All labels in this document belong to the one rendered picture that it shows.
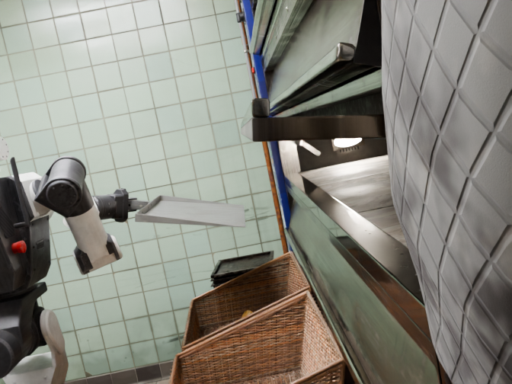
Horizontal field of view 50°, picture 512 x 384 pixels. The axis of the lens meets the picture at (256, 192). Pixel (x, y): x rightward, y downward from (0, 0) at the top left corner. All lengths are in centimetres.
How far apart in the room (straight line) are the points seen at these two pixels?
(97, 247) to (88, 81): 189
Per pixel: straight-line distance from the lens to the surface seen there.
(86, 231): 160
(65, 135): 342
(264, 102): 57
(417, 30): 24
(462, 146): 22
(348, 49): 59
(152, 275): 342
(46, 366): 172
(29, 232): 156
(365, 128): 59
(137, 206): 207
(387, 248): 89
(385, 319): 95
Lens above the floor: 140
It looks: 7 degrees down
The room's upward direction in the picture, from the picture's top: 11 degrees counter-clockwise
